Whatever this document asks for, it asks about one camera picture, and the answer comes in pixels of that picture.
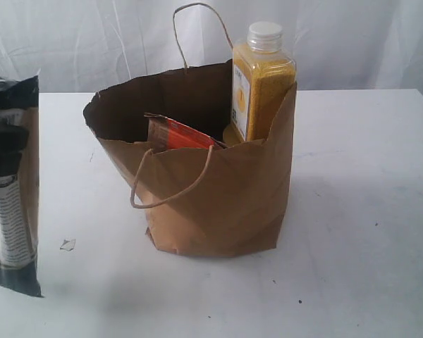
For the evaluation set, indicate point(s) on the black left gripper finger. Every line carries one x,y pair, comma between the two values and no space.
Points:
13,140

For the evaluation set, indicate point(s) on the long noodle package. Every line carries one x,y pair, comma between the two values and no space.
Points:
19,193

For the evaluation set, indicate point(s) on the brown pouch with orange label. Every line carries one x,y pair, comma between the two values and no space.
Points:
167,134

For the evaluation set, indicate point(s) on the clear jar with tan lid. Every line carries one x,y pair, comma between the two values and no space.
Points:
230,136

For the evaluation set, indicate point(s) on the yellow millet plastic bottle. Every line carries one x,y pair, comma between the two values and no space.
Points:
262,74

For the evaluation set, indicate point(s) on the large brown paper bag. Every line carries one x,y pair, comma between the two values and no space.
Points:
198,202

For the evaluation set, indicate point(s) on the small clear plastic scrap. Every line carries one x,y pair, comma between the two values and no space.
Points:
68,245

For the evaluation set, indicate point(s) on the white curtain backdrop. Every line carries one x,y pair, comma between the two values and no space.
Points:
84,46

